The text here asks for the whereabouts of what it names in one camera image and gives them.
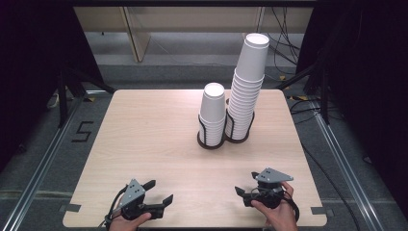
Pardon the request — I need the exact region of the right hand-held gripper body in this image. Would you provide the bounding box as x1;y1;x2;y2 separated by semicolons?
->
242;167;294;210

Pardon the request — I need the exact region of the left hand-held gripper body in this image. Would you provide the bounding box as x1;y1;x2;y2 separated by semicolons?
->
118;178;154;221

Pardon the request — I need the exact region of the black wire cup holder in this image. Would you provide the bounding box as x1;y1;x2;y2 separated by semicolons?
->
195;98;256;151

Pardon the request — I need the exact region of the short stack of paper cups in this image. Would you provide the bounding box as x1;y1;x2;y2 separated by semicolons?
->
197;82;227;147

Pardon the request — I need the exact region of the person's right hand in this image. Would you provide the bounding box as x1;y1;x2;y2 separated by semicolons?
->
250;181;299;231

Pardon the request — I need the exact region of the person's left hand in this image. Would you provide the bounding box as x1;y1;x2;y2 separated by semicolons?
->
109;212;152;231

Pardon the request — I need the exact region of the black tape piece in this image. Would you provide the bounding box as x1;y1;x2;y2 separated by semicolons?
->
59;203;82;214
310;206;335;217

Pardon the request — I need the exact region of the tall stack of paper cups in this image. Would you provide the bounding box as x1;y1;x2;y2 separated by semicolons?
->
224;32;270;141

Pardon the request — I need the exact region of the black metal stand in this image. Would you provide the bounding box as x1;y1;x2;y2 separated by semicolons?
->
274;61;332;125
57;65;116;129

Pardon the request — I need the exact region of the light wooden partition board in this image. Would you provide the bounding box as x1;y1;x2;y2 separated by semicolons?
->
119;7;152;64

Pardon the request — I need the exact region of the black curtain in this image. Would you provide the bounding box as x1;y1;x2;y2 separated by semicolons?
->
0;0;105;171
294;0;408;222

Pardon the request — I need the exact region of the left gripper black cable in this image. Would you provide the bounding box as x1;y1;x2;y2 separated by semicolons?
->
103;184;129;229

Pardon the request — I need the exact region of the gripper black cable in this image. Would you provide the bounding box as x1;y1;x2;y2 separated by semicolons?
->
103;184;129;229
282;195;301;223

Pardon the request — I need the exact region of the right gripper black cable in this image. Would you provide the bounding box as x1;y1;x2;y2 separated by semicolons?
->
282;195;301;223

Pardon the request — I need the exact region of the black floor cable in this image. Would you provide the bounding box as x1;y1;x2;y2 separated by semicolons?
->
289;99;363;231

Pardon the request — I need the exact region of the metal floor rail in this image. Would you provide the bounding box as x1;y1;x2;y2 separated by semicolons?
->
312;105;384;231
0;95;86;231

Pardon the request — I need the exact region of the bundle of black wall cables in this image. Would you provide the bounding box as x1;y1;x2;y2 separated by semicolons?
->
268;7;302;81

